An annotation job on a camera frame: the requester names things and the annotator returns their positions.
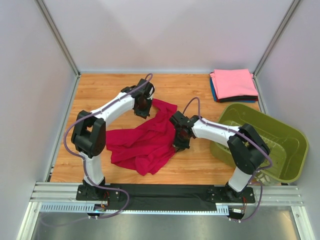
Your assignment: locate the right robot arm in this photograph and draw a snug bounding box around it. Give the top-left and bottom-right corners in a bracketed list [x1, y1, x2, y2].
[169, 111, 271, 200]

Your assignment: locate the pink folded t shirt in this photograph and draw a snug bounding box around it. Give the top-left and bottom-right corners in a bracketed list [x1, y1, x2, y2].
[209, 69, 259, 102]

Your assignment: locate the right aluminium frame post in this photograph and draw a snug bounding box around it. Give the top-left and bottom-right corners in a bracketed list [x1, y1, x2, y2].
[252, 0, 303, 77]

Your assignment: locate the olive green plastic basket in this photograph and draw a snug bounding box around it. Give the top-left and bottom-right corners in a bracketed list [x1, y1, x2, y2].
[218, 103, 309, 186]

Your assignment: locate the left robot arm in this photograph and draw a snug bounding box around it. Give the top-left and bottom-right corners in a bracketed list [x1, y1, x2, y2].
[71, 74, 155, 201]

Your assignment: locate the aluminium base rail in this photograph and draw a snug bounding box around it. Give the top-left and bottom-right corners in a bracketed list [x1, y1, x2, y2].
[30, 182, 304, 216]

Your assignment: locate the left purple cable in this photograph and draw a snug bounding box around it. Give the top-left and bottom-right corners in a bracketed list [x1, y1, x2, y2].
[39, 73, 154, 226]

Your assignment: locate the crimson red t shirt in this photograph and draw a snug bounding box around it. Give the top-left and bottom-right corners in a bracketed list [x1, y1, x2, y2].
[106, 99, 178, 176]

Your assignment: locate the left aluminium frame post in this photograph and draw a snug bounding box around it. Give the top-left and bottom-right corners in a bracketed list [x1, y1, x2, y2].
[34, 0, 81, 77]

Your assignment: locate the aluminium frame post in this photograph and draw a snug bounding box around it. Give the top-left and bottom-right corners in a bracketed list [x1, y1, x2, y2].
[252, 0, 303, 77]
[34, 0, 81, 77]

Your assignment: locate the black folded t shirt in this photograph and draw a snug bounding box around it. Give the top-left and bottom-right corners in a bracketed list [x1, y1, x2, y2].
[219, 95, 258, 103]

